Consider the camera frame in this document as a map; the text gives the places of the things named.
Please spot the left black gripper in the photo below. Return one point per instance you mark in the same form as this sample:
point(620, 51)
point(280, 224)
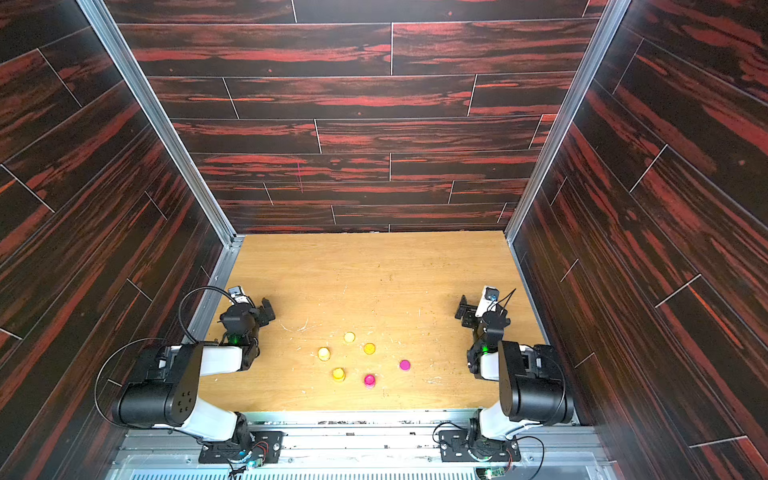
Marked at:
point(261, 312)

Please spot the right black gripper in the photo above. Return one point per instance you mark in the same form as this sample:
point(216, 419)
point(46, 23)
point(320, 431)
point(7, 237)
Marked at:
point(466, 310)

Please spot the magenta paint jar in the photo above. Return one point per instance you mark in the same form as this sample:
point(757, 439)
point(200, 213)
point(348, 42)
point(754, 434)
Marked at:
point(369, 380)

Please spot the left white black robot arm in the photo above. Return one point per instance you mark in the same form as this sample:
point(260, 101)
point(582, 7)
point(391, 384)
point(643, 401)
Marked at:
point(162, 389)

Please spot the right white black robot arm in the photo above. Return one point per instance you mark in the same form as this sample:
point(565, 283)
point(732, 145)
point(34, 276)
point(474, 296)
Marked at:
point(533, 391)

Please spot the yellow paint jar left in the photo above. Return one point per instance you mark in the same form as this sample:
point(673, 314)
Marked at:
point(324, 353)

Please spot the yellow paint jar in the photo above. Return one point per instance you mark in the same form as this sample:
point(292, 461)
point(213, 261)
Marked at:
point(338, 374)
point(324, 353)

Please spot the yellow paint jar front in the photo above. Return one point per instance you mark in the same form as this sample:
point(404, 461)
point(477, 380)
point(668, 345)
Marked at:
point(338, 374)

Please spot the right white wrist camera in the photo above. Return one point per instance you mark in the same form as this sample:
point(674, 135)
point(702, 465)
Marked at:
point(489, 299)

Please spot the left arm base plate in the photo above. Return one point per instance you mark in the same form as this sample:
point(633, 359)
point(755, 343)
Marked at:
point(254, 450)

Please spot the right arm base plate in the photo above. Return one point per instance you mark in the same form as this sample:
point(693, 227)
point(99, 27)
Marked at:
point(460, 445)

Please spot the right aluminium corner post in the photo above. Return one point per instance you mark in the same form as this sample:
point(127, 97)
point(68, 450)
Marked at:
point(606, 29)

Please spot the aluminium corner post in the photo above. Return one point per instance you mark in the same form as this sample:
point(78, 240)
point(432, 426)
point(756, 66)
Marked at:
point(606, 29)
point(110, 36)

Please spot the left aluminium corner post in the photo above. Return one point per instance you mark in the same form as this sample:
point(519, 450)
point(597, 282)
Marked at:
point(110, 36)

